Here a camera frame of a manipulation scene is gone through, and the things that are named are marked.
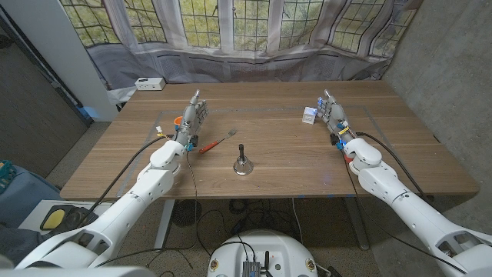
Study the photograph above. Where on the printed window backdrop cloth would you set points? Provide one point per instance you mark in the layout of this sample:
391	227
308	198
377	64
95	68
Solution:
250	65

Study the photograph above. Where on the small orange cup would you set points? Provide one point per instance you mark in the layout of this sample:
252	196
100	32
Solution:
177	121

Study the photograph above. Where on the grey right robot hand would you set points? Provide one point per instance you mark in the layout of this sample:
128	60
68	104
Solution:
335	115

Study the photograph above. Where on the blue seat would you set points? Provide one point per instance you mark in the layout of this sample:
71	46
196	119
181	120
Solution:
23	192

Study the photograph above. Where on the white block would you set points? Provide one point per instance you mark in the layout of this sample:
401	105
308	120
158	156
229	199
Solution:
309	114

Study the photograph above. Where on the grey electronics box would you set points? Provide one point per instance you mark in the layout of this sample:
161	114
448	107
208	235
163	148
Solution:
250	269

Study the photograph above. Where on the white robot body edge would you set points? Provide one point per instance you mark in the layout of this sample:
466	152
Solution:
77	272

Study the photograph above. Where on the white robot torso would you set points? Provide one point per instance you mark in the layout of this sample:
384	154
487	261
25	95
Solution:
265	246

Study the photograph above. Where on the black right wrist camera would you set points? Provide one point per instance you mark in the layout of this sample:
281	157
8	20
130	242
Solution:
334	139

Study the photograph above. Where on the dark grey door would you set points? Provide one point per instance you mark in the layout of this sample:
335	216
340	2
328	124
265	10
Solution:
30	115

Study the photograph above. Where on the yellow black foot pedal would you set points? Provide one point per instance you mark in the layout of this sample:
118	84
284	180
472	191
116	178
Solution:
54	219
78	216

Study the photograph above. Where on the round black floor device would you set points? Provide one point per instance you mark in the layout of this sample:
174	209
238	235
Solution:
186	212

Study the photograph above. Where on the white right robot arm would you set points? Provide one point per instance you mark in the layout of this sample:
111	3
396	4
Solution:
403	204

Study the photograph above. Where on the black antenna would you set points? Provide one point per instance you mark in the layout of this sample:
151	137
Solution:
266	259

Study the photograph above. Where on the white table leg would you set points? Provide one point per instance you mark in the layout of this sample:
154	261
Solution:
164	223

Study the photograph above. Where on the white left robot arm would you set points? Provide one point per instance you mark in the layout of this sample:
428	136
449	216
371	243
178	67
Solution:
127	207

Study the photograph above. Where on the white pedal platform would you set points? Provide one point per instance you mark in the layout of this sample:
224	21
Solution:
32	215

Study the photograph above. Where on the white power socket box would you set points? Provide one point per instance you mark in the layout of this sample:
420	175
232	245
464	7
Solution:
150	83

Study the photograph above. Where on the grey table leg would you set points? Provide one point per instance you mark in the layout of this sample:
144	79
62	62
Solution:
355	223

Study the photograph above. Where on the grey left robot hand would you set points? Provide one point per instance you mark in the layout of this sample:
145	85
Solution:
190	119

